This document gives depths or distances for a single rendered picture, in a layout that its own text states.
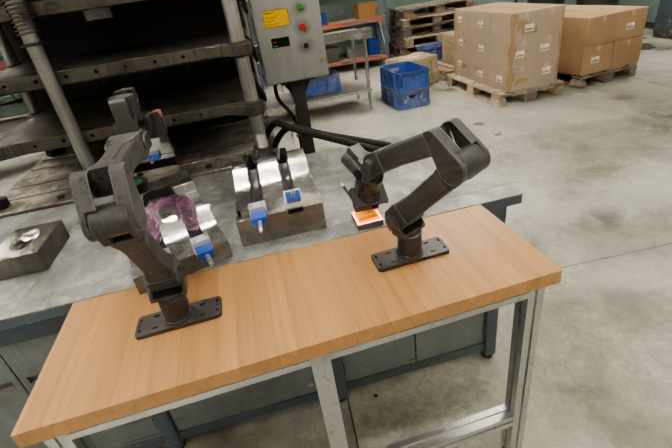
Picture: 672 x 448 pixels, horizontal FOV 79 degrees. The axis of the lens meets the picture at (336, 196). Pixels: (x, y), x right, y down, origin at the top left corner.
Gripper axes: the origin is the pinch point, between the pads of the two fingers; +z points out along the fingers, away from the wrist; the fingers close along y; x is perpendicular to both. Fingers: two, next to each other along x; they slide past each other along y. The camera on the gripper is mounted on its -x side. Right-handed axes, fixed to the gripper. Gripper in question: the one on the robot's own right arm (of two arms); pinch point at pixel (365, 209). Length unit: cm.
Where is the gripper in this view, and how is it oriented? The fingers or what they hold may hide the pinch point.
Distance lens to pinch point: 123.8
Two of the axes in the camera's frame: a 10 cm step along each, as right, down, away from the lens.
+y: -9.7, 2.0, -1.4
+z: -0.3, 4.9, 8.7
